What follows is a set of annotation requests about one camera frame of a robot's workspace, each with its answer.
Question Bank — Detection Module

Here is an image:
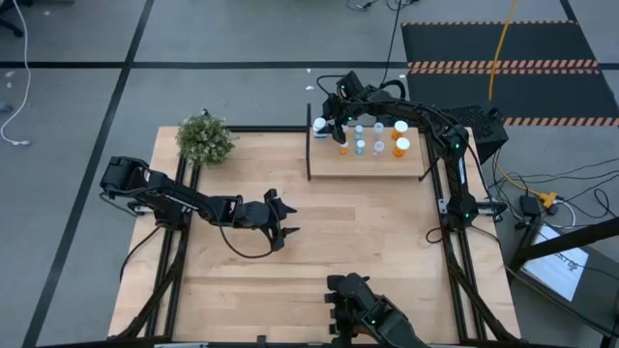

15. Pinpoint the potted green plant black pot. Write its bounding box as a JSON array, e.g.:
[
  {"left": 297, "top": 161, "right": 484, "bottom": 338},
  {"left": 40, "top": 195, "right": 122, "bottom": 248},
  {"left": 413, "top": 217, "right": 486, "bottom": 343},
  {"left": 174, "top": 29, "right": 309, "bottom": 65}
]
[{"left": 174, "top": 109, "right": 238, "bottom": 165}]

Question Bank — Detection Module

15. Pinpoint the black office chair base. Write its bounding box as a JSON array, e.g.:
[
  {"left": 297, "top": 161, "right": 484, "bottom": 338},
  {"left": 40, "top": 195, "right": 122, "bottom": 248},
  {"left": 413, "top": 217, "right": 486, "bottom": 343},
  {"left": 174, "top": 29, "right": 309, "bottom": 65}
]
[{"left": 0, "top": 0, "right": 25, "bottom": 39}]

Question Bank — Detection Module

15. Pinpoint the white floor cable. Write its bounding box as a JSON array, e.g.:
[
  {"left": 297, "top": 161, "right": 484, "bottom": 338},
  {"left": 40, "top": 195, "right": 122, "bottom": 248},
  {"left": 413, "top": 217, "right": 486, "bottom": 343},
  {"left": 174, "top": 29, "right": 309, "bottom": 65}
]
[{"left": 0, "top": 0, "right": 33, "bottom": 147}]

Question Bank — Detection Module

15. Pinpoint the white printed sheet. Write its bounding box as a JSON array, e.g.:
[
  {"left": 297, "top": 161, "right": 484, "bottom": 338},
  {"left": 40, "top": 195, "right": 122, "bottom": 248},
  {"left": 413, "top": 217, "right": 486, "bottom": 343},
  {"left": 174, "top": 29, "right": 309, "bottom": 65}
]
[{"left": 522, "top": 224, "right": 590, "bottom": 302}]

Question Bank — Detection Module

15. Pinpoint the black hazard-striped floor mat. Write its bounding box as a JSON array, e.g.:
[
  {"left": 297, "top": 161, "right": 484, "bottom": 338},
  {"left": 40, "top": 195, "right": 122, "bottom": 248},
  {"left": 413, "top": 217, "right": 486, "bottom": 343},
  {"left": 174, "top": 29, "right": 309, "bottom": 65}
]
[{"left": 399, "top": 19, "right": 619, "bottom": 128}]

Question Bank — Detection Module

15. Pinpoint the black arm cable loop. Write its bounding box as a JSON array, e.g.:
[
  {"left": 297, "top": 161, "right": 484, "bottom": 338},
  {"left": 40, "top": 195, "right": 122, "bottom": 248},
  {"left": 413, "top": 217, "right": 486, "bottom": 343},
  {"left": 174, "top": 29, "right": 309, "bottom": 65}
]
[{"left": 217, "top": 221, "right": 276, "bottom": 260}]

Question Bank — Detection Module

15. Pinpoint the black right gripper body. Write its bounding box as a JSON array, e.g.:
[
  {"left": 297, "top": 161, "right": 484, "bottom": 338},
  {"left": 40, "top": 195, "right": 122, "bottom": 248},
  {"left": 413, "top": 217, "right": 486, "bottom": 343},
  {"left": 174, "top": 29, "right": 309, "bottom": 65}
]
[{"left": 321, "top": 94, "right": 362, "bottom": 128}]

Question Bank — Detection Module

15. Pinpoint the black aluminium table frame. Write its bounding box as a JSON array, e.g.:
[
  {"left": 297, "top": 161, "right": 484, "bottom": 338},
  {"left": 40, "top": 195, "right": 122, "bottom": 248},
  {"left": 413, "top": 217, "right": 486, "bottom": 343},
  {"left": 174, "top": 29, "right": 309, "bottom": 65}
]
[{"left": 108, "top": 124, "right": 522, "bottom": 348}]

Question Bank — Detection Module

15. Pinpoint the white melatonin bottle blue label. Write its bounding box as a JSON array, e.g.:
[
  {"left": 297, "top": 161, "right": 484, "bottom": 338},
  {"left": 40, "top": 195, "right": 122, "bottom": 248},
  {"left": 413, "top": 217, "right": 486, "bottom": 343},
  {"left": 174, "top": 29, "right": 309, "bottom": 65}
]
[{"left": 311, "top": 116, "right": 329, "bottom": 141}]

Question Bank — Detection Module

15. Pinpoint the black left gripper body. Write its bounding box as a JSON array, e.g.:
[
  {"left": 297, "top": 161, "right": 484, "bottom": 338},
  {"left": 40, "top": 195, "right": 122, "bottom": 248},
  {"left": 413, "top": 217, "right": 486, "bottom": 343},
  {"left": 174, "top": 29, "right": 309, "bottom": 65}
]
[{"left": 231, "top": 188, "right": 285, "bottom": 252}]

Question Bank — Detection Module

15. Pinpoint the black metal stand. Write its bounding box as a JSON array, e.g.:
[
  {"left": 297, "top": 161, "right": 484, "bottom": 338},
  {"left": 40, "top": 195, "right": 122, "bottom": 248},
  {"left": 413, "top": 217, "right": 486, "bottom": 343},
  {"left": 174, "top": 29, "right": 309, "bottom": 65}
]
[{"left": 505, "top": 215, "right": 619, "bottom": 348}]

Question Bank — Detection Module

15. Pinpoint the black robot manipulator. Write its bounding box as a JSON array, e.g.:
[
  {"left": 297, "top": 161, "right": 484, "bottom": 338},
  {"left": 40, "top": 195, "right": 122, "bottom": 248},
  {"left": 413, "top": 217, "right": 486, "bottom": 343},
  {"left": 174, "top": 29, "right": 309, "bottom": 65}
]
[{"left": 324, "top": 272, "right": 429, "bottom": 348}]

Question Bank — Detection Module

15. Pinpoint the wooden shelf black metal frame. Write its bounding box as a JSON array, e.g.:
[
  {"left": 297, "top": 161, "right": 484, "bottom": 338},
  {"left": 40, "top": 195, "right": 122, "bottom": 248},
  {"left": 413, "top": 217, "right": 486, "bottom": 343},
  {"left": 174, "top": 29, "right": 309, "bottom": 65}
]
[{"left": 305, "top": 102, "right": 439, "bottom": 183}]

